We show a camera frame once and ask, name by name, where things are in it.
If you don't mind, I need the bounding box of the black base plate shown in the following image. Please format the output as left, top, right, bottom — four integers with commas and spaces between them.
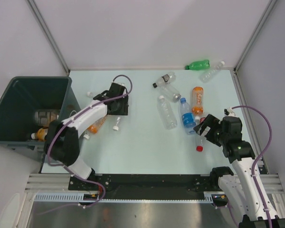
68, 173, 228, 200

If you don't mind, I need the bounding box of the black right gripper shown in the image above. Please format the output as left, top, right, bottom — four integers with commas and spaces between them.
193, 114, 228, 147

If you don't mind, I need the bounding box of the clear bottle white cap back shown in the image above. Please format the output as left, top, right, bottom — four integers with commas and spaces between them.
199, 61, 225, 83

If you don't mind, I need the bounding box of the orange label bottle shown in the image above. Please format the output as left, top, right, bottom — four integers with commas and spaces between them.
84, 116, 107, 140
191, 86, 204, 116

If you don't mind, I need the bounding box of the white cable duct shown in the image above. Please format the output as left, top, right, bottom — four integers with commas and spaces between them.
34, 191, 105, 202

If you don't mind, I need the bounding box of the clear bottle blue label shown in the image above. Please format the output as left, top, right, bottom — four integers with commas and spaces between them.
180, 97, 196, 135

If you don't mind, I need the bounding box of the yellow tea bottle blue label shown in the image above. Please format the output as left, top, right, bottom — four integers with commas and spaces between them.
31, 128, 48, 142

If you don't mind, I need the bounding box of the clear bottle black cap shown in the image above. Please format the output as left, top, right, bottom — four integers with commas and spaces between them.
152, 72, 176, 88

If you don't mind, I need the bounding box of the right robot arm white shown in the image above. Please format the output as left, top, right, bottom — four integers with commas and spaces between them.
194, 114, 285, 228

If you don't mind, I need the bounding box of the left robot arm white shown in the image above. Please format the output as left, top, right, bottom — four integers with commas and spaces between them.
44, 82, 129, 190

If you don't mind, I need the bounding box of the clear Nongfu bottle red label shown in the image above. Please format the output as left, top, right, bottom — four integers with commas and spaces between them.
195, 116, 206, 152

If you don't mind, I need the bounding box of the clear bottle silver cap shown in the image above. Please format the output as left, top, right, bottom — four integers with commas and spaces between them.
160, 84, 181, 103

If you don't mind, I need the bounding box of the green bottle at back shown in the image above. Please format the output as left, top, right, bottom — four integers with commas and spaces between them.
185, 59, 210, 71

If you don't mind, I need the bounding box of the tall clear bottle white cap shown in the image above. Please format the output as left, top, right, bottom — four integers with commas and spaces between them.
157, 95, 177, 130

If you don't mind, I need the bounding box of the dark green plastic bin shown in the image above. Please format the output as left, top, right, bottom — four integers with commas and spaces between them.
0, 76, 80, 162

